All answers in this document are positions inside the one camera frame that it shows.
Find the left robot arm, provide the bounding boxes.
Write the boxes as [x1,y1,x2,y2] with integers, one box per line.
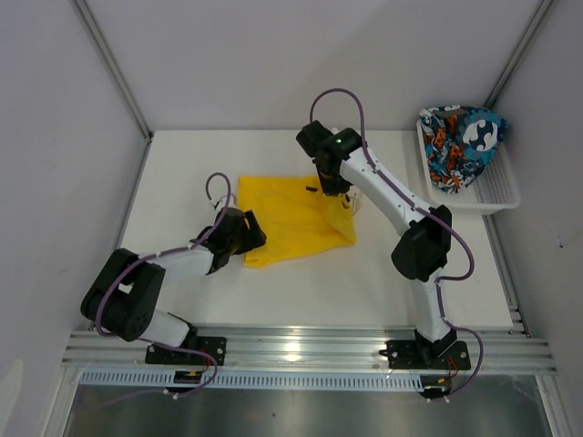
[80,207,267,364]

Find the left aluminium frame post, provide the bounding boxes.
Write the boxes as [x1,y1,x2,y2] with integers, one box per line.
[69,0,153,143]

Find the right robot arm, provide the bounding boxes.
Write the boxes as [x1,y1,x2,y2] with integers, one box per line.
[296,121,456,368]

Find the patterned blue orange shorts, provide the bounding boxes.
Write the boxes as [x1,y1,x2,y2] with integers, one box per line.
[419,105,508,194]

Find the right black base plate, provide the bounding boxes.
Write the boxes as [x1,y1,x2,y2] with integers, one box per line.
[378,340,472,371]

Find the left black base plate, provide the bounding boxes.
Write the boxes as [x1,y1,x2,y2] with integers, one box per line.
[145,336,228,366]

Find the white plastic basket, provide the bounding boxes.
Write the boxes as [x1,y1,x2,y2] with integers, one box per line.
[416,121,521,216]

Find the yellow shorts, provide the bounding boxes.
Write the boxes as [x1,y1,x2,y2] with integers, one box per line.
[237,176,357,269]

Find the white slotted cable duct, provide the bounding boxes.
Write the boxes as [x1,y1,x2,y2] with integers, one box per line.
[79,368,432,392]

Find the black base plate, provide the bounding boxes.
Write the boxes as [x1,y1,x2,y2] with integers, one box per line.
[145,336,228,366]
[378,340,472,371]

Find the aluminium mounting rail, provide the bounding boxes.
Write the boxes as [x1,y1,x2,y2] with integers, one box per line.
[61,325,557,375]

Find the aluminium frame post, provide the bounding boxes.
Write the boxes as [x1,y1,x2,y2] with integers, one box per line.
[69,0,153,143]
[483,0,558,109]

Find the right aluminium frame post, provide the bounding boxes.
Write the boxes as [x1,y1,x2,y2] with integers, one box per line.
[483,0,558,109]

